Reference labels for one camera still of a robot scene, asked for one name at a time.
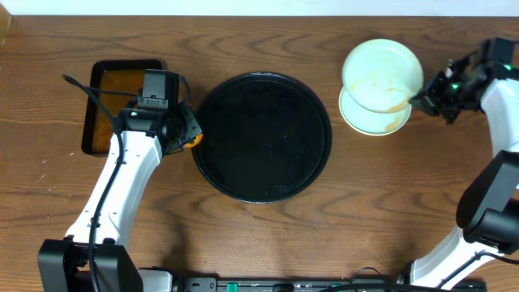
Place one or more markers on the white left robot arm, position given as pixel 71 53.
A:
pixel 93 254

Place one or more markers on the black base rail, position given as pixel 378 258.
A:
pixel 324 285

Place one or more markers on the round black tray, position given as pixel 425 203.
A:
pixel 266 137

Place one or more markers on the black rectangular water basin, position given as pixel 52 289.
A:
pixel 117 76

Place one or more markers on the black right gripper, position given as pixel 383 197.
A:
pixel 425 99

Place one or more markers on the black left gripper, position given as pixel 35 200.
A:
pixel 186 118

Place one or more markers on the orange green sponge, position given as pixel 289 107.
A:
pixel 194 142

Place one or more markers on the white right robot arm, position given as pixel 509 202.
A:
pixel 487 214

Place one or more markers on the green plate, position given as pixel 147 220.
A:
pixel 382 75
pixel 367 122

